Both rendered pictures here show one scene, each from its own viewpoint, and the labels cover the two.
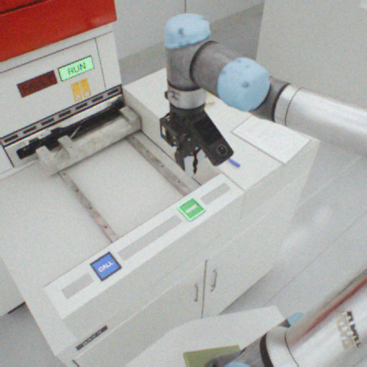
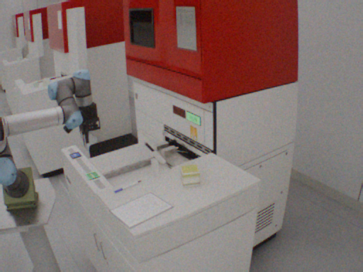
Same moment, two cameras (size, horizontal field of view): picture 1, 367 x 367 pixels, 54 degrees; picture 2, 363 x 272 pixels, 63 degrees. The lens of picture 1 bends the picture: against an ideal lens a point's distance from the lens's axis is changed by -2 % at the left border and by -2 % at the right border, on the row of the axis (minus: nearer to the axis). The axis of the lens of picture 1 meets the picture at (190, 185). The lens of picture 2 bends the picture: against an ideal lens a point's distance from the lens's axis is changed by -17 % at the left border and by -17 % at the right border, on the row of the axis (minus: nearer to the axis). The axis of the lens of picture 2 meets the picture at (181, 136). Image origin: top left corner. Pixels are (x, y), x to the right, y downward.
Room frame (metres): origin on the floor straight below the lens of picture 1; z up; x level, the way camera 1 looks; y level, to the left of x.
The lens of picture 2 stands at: (1.12, -1.32, 1.75)
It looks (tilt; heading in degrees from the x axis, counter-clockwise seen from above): 24 degrees down; 96
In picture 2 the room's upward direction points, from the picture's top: 2 degrees counter-clockwise
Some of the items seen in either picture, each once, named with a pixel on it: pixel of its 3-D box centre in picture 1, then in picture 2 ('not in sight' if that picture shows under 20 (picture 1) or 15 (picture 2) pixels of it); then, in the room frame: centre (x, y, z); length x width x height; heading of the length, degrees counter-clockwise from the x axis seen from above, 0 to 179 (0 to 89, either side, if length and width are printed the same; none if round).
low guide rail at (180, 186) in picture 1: (155, 161); not in sight; (0.85, 0.12, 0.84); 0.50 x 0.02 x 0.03; 39
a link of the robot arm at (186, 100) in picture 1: (186, 90); (84, 100); (0.57, 0.01, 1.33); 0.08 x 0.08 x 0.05
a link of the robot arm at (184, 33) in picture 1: (188, 52); (81, 83); (0.57, 0.00, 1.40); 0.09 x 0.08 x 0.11; 43
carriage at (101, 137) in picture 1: (90, 142); (177, 160); (0.92, 0.35, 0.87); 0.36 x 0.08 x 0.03; 129
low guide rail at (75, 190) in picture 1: (84, 201); (133, 166); (0.68, 0.33, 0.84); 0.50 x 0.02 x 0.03; 39
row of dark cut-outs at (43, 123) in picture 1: (65, 113); (185, 138); (0.96, 0.42, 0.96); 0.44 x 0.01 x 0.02; 129
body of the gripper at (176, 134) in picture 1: (185, 121); (87, 117); (0.58, 0.01, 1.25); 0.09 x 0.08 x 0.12; 39
